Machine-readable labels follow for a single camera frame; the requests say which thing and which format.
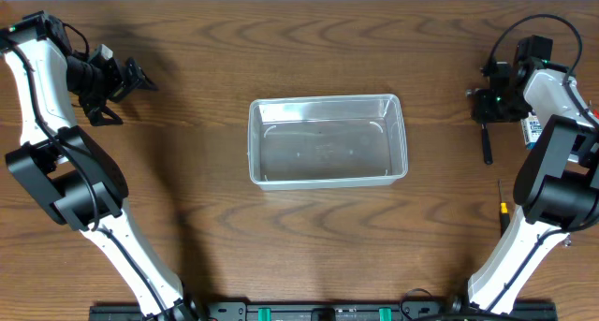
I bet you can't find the clear plastic container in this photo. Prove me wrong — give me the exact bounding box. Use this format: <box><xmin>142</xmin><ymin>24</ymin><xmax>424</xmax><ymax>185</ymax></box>
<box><xmin>247</xmin><ymin>94</ymin><xmax>409</xmax><ymax>191</ymax></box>

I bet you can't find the blue white cardboard box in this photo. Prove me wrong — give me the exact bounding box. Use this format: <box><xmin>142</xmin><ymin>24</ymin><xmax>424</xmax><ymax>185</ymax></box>
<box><xmin>520</xmin><ymin>112</ymin><xmax>543</xmax><ymax>150</ymax></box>

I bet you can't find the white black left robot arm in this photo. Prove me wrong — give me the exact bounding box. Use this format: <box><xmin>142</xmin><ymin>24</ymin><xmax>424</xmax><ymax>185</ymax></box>
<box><xmin>1</xmin><ymin>11</ymin><xmax>205</xmax><ymax>320</ymax></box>

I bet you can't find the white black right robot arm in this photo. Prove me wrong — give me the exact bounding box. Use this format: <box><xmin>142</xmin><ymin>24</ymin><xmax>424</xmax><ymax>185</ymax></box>
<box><xmin>465</xmin><ymin>36</ymin><xmax>598</xmax><ymax>314</ymax></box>

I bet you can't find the small claw hammer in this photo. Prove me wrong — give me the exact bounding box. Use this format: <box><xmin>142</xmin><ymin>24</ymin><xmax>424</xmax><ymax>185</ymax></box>
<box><xmin>465</xmin><ymin>89</ymin><xmax>493</xmax><ymax>165</ymax></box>

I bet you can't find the black yellow screwdriver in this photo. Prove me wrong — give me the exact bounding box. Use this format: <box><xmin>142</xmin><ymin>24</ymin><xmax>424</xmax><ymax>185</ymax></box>
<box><xmin>497</xmin><ymin>180</ymin><xmax>510</xmax><ymax>235</ymax></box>

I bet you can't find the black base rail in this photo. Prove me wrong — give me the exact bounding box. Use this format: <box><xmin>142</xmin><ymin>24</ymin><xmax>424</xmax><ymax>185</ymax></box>
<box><xmin>88</xmin><ymin>299</ymin><xmax>559</xmax><ymax>321</ymax></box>

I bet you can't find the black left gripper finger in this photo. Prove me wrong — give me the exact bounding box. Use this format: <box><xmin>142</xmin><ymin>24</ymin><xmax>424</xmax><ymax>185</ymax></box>
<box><xmin>86</xmin><ymin>106</ymin><xmax>124</xmax><ymax>126</ymax></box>
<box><xmin>124</xmin><ymin>57</ymin><xmax>157</xmax><ymax>91</ymax></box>

